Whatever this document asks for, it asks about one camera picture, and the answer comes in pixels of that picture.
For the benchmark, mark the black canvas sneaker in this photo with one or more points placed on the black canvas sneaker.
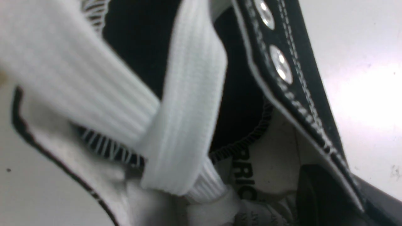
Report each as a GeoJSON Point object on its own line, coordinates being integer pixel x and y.
{"type": "Point", "coordinates": [162, 113]}

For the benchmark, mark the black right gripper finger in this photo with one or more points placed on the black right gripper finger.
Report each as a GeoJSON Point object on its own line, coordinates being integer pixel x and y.
{"type": "Point", "coordinates": [321, 201]}

